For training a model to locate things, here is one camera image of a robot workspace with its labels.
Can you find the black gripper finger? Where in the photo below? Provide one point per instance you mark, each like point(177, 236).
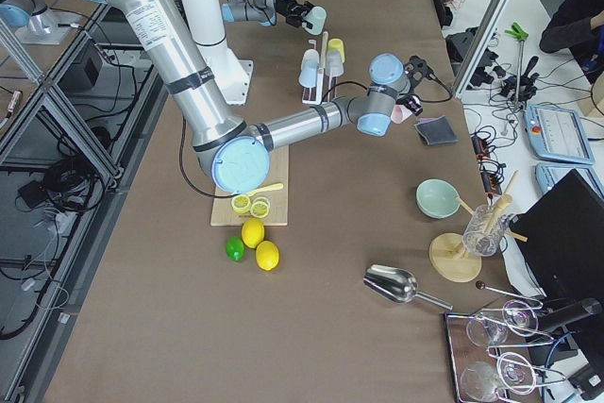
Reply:
point(297, 22)
point(414, 104)

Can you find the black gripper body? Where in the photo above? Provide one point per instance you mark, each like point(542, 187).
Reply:
point(413, 104)
point(286, 5)

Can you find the pink plastic cup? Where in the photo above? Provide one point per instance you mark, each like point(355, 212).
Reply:
point(400, 113)

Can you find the teal green plastic cup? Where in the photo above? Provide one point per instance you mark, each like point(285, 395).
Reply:
point(315, 20)

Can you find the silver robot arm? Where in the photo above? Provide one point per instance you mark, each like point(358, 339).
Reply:
point(265, 12)
point(234, 154)

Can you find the white cup on holder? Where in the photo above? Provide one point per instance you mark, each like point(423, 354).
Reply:
point(310, 56)

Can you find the yellow cup on holder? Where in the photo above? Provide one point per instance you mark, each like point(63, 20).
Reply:
point(336, 44)

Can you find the light blue cup on holder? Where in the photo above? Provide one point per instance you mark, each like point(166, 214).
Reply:
point(309, 73)

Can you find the grey cup on holder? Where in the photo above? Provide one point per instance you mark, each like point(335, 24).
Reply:
point(334, 64)

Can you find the grey folded cloth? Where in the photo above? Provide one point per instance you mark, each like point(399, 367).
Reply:
point(435, 131)

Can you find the mint green bowl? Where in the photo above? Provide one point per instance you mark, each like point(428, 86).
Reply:
point(437, 198)

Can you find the black power strip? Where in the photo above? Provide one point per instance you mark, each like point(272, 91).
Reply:
point(489, 170)

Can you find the green grabber tool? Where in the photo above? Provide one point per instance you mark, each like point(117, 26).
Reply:
point(517, 32)

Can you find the clear glass mug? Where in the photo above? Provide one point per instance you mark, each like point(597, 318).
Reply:
point(481, 240)

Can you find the blue teach pendant upper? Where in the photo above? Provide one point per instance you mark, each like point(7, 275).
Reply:
point(557, 134)

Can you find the blue teach pendant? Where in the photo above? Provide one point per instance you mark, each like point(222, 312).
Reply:
point(557, 134)
point(549, 173)

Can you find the blue teach pendant lower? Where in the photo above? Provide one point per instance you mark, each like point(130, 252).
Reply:
point(549, 173)

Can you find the wooden mug tree stand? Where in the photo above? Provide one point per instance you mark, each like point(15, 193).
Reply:
point(447, 253)

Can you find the person in black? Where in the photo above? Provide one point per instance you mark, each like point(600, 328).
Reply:
point(578, 26)

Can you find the metal scoop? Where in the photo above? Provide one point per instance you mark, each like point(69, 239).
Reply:
point(398, 285)

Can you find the lemon slice lower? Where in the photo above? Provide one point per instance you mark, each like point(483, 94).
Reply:
point(260, 207)

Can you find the lemon slice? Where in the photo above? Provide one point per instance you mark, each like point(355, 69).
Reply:
point(241, 203)
point(260, 207)

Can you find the lemon slice upper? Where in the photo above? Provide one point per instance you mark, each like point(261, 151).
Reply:
point(241, 203)

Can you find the black monitor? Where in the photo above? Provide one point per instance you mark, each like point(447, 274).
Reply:
point(564, 249)

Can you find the yellow lemon upper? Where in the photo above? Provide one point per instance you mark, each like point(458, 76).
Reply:
point(253, 232)

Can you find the yellow lemon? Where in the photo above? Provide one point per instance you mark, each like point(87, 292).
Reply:
point(253, 232)
point(267, 255)

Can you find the wooden cutting board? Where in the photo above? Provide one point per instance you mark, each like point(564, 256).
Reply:
point(223, 215)

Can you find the yellow lemon lower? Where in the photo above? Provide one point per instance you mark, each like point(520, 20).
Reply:
point(267, 255)

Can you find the green lime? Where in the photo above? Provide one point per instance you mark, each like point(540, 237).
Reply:
point(235, 248)

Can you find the wine glass upper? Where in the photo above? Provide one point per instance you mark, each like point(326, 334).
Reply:
point(492, 327)

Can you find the wine glass rack tray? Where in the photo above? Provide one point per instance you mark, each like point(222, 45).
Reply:
point(461, 352)

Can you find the wine glass lower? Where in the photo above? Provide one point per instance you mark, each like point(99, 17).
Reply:
point(503, 381)

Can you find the white wire cup holder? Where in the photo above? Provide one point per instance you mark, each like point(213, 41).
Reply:
point(324, 90)

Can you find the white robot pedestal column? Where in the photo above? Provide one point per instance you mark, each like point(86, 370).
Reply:
point(232, 75)

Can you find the aluminium frame post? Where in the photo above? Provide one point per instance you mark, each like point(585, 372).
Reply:
point(478, 46)

